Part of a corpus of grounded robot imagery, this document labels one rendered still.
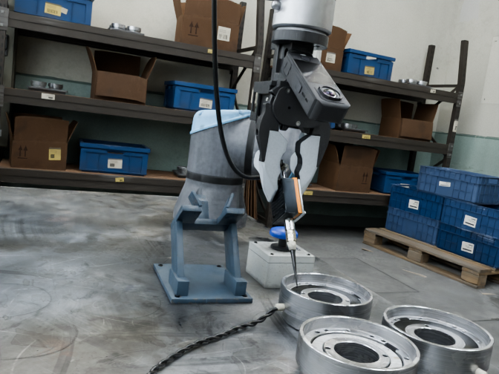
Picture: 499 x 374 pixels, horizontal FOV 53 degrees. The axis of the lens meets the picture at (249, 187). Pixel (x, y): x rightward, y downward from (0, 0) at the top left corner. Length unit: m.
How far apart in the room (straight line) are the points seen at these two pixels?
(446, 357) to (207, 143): 0.62
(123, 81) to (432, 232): 2.79
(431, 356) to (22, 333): 0.37
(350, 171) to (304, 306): 4.20
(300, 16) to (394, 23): 4.99
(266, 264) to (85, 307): 0.24
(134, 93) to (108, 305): 3.39
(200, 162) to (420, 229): 3.77
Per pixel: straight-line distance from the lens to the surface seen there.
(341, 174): 4.68
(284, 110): 0.62
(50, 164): 3.93
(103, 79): 3.90
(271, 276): 0.68
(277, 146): 0.62
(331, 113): 0.56
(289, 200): 0.61
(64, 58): 4.42
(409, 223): 4.70
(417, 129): 5.11
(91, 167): 3.98
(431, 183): 4.53
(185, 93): 4.05
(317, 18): 0.63
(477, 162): 5.51
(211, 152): 0.97
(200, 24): 4.10
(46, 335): 0.52
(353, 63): 4.69
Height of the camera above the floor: 1.02
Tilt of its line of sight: 8 degrees down
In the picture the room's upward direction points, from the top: 7 degrees clockwise
